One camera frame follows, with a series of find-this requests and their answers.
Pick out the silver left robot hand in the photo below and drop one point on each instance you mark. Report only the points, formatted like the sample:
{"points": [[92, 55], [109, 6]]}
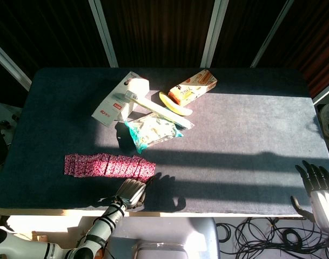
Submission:
{"points": [[130, 193]]}

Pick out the orange snack box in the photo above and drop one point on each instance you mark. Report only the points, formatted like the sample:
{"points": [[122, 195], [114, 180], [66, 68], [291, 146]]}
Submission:
{"points": [[192, 87]]}

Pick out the teal snack bag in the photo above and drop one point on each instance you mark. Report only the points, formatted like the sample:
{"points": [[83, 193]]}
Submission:
{"points": [[153, 132]]}

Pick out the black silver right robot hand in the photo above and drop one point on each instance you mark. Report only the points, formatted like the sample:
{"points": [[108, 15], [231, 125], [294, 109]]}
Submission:
{"points": [[322, 202]]}

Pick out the plain white box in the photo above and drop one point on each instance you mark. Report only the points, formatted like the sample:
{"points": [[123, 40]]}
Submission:
{"points": [[138, 86]]}

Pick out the white window frame post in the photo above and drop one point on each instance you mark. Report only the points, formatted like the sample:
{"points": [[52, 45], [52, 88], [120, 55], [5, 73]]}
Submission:
{"points": [[106, 35], [214, 35], [325, 93], [271, 35], [10, 64]]}

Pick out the long pale yellow tube box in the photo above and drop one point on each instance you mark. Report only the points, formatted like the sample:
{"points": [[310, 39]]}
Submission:
{"points": [[158, 109]]}

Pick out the light wooden table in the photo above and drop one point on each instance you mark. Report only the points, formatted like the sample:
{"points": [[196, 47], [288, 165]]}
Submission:
{"points": [[59, 212]]}

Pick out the white carton with red logo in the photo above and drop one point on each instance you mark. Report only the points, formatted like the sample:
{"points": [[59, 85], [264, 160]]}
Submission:
{"points": [[107, 108]]}

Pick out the dark blue table cloth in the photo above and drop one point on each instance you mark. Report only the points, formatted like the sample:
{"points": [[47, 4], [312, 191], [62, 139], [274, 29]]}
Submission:
{"points": [[234, 135]]}

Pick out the yellow banana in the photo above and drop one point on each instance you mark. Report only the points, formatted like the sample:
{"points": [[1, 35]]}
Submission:
{"points": [[171, 103]]}

